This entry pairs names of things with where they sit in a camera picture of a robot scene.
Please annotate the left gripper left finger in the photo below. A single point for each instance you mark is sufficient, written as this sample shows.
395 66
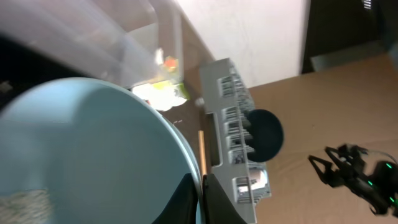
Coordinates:
182 206

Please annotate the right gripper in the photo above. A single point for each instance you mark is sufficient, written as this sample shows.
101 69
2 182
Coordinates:
349 172

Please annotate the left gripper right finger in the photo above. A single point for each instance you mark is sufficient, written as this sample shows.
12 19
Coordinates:
217 206

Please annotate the dark blue plate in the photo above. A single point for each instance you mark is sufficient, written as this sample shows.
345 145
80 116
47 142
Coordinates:
267 135

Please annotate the light blue rice bowl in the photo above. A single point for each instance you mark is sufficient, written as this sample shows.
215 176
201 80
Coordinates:
102 154

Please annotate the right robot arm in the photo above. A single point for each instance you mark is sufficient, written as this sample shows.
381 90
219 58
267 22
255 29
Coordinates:
384 179

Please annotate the grey dishwasher rack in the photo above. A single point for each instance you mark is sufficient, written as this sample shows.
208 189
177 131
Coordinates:
227 100

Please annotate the black waste tray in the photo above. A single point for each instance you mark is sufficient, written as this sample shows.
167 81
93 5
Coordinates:
23 69

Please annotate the brown serving tray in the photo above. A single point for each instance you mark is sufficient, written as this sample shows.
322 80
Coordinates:
186 118

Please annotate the white crumpled napkin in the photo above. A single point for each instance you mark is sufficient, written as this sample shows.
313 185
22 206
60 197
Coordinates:
158 99

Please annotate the green snack wrapper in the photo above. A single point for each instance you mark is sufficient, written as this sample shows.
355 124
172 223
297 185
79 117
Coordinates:
178 89

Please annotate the orange snack wrapper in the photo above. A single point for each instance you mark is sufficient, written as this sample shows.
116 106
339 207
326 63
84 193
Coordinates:
171 64

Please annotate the cooked white rice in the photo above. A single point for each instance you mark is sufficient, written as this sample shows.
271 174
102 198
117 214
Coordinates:
31 206

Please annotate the clear plastic bin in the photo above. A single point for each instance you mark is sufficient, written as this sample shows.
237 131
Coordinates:
112 40

